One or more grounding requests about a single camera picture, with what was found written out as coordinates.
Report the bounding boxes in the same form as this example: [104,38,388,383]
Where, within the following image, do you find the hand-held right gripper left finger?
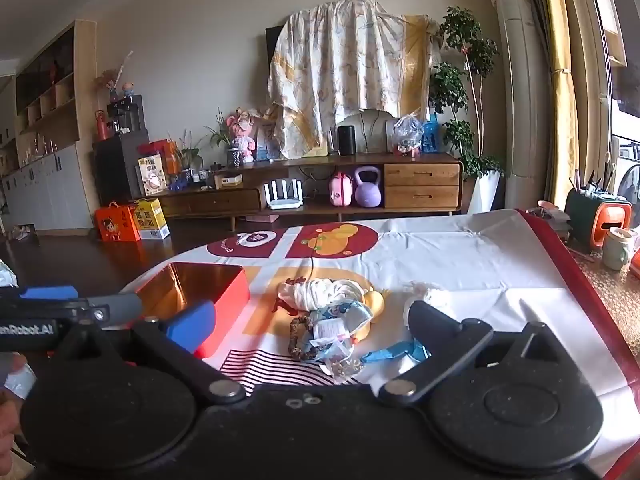
[60,300,247,406]

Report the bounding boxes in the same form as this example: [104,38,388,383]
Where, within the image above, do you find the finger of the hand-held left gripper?
[0,285,79,307]
[65,292,143,328]

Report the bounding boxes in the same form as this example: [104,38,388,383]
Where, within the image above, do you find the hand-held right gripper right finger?
[379,300,568,407]

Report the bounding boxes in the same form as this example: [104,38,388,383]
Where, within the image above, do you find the white sock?
[404,281,447,332]

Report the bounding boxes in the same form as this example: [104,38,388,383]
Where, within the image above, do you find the red tin box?
[135,262,251,359]

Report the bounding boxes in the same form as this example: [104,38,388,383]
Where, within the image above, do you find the blue cloth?
[360,339,432,364]

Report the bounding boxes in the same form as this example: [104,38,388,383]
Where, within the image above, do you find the cartoon print face mask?
[309,300,375,347]

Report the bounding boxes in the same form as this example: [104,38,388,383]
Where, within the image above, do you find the clear plastic packet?
[319,344,367,387]

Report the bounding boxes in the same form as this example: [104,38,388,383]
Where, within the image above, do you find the brown scrunchie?
[287,314,322,362]

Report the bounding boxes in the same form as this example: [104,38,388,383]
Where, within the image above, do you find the white cloth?
[277,277,371,312]

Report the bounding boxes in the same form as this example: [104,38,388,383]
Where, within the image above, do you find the person's left hand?
[0,352,37,461]

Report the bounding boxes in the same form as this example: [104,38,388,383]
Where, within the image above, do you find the printed tablecloth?
[120,207,640,480]

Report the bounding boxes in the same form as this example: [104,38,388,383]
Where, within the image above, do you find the orange gift box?
[95,202,141,242]

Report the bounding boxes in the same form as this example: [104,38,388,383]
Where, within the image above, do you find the yellow carton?
[129,198,171,241]

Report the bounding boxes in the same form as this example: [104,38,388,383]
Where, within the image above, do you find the printed white carton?
[137,155,168,196]

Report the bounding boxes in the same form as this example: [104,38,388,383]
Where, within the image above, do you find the black cabinet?
[92,130,151,206]

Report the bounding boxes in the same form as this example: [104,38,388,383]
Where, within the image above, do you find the wooden TV cabinet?
[145,152,463,226]

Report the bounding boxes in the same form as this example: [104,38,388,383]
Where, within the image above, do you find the purple kettlebell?
[354,166,385,208]

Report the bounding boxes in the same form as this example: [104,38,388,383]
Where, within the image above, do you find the tall orange box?
[162,140,182,176]

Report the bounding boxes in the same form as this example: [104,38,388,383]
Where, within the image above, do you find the white router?
[265,179,306,211]

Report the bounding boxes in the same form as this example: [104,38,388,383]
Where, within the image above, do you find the pink toy case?
[328,171,354,207]

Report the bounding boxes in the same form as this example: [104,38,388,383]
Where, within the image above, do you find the red gift box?
[137,140,173,161]

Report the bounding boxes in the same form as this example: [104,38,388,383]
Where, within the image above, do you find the potted orchid plant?
[167,130,206,181]

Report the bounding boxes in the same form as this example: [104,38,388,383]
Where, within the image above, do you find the potted plant patterned pot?
[205,107,244,168]

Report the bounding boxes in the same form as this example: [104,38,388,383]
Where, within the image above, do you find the blue bottle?
[422,112,442,153]

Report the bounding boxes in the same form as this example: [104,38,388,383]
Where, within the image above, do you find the green pen holder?
[565,170,633,252]

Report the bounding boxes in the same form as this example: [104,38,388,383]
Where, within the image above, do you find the plastic bag with toy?
[392,112,426,157]

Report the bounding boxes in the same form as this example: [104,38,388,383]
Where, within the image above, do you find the black coffee machine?
[106,95,146,136]

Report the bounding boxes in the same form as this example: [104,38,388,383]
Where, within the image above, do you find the pink plush doll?
[225,107,258,163]

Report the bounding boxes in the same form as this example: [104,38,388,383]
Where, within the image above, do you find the black speaker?
[337,125,357,157]

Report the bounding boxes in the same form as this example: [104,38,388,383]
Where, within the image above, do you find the beige round board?
[335,109,396,156]

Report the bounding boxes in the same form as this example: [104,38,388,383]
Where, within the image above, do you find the vase with pink flowers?
[97,52,132,103]

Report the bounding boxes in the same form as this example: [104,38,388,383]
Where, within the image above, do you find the yellow curtain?
[537,0,583,206]

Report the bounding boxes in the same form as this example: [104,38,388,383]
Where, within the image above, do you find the white standing air conditioner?
[487,0,551,211]

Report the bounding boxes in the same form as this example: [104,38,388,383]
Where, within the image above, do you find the floral sheet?
[267,0,442,161]

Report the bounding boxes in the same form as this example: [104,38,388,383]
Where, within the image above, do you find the black television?
[265,25,282,106]

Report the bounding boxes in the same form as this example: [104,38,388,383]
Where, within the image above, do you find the wall shelf cabinet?
[0,20,98,218]

